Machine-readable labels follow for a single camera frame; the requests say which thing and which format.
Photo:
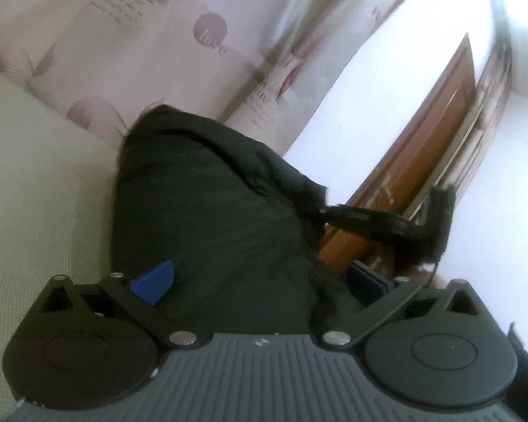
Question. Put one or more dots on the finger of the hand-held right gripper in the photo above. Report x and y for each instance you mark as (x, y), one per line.
(365, 220)

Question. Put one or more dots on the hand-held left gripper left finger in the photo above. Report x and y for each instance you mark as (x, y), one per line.
(154, 281)

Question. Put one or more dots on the black fleece garment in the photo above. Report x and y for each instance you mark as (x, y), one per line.
(211, 228)

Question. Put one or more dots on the leaf-patterned cream curtain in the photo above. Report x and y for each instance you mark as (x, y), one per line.
(114, 30)

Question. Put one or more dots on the brown wooden door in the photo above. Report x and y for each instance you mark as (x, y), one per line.
(431, 140)

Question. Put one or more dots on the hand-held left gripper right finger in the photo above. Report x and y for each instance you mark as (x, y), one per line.
(369, 285)

